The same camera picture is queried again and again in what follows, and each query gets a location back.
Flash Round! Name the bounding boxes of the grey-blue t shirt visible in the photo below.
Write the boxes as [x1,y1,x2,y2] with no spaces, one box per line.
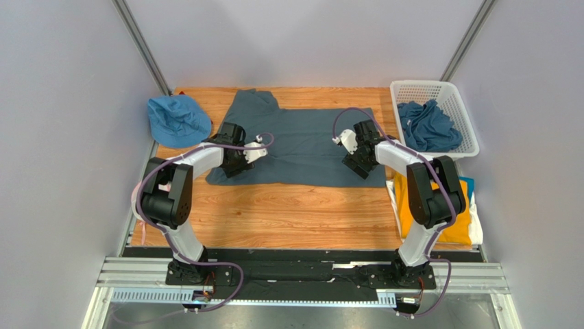
[397,99,463,153]
[206,89,386,188]

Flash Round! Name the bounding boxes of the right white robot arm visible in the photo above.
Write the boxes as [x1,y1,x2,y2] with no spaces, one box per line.
[332,120,466,287]

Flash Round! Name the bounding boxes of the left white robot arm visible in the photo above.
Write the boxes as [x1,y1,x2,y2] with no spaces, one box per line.
[131,123,267,285]

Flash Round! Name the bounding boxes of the blue bucket hat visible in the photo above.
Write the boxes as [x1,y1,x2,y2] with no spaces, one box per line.
[147,95,212,149]

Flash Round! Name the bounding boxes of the grey-blue t shirt in basket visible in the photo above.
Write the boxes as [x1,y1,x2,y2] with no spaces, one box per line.
[397,99,463,153]

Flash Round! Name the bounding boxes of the folded teal t shirt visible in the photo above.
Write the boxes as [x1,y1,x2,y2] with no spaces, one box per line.
[459,176,475,201]

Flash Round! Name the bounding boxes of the white pink mesh laundry bag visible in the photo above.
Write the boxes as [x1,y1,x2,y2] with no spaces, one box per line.
[130,182,147,246]

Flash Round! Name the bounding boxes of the folded white t shirt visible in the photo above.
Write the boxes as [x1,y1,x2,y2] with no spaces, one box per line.
[386,178,484,247]

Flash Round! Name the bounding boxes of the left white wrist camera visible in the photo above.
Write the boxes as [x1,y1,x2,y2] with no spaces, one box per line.
[243,135,268,163]

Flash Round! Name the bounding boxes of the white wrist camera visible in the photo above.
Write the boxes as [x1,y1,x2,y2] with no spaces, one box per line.
[243,135,268,163]
[332,129,358,154]

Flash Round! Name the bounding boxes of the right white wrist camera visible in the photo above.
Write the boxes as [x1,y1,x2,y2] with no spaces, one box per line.
[332,129,358,154]

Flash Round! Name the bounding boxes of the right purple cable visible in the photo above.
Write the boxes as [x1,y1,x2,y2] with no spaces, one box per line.
[331,107,458,319]

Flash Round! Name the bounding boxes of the purple cable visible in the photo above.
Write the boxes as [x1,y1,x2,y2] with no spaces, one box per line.
[134,132,276,313]
[331,107,458,319]

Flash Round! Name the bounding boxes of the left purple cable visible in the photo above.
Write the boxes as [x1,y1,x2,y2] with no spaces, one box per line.
[134,132,276,313]

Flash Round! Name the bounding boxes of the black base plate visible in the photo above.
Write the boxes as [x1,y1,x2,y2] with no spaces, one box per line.
[123,246,485,303]

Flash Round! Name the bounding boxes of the left aluminium corner post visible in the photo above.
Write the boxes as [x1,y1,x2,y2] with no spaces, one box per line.
[112,0,173,96]

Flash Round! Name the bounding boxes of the aluminium corner post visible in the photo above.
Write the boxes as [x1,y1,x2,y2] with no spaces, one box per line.
[440,0,498,82]
[112,0,173,96]

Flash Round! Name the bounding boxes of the aluminium frame rail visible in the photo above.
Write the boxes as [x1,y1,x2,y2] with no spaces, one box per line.
[82,258,521,328]

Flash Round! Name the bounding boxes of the right aluminium corner post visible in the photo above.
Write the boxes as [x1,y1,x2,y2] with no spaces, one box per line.
[440,0,498,82]

